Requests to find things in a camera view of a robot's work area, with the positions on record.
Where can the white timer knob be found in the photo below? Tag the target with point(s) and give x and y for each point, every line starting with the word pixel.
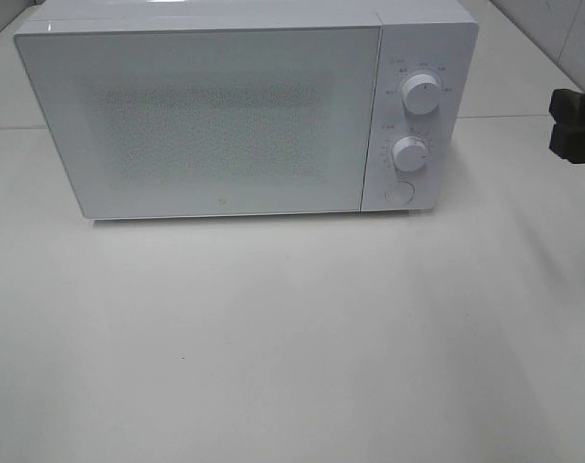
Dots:
pixel 410 154

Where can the white microwave door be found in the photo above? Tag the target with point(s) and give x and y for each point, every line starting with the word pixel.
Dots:
pixel 182 124

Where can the white microwave oven body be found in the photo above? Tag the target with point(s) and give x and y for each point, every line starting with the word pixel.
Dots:
pixel 434 36

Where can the round white door button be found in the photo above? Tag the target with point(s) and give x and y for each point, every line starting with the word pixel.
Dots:
pixel 400 192

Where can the upper white power knob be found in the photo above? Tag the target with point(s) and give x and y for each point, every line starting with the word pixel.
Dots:
pixel 421 93

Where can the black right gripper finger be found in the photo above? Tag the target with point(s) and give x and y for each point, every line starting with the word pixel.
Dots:
pixel 567 108

